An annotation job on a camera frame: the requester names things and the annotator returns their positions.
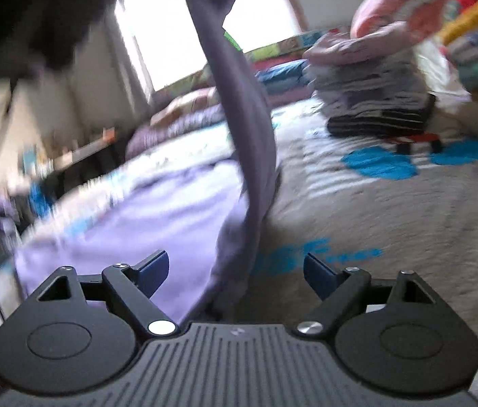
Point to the pink white folded towel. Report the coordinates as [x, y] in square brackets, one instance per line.
[424, 21]

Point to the Mickey Mouse blanket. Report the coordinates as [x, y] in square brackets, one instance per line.
[359, 202]

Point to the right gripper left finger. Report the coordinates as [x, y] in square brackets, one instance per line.
[130, 289]

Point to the purple garment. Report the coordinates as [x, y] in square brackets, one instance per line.
[205, 212]

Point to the folded clothes stack right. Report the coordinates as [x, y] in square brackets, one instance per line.
[369, 86]

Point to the purple quilt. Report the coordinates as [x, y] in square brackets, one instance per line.
[148, 136]

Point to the orange patterned pillow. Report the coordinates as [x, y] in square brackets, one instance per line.
[181, 106]

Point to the dark side table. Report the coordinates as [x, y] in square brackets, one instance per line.
[89, 162]

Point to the colourful headboard panel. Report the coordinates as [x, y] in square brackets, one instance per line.
[260, 59]

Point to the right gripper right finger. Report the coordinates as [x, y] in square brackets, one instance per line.
[340, 292]

